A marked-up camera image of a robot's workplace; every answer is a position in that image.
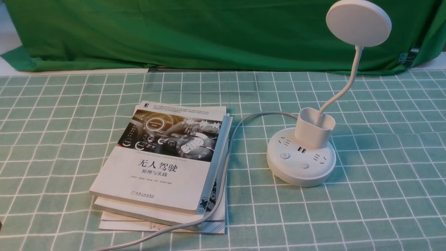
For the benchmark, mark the bottom white book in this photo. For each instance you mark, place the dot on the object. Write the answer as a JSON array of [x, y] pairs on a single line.
[[113, 221]]

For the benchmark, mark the middle white book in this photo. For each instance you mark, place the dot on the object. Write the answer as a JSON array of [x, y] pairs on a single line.
[[165, 216]]

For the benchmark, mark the top white autonomous driving book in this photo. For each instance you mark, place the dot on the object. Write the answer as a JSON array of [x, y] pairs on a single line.
[[166, 158]]

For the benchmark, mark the metal binder clip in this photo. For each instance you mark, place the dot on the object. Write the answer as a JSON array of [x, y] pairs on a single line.
[[407, 59]]

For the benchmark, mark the green checkered tablecloth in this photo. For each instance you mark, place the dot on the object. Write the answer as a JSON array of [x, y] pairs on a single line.
[[386, 193]]

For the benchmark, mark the green backdrop cloth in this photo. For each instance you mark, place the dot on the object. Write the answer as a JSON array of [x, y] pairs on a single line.
[[270, 35]]

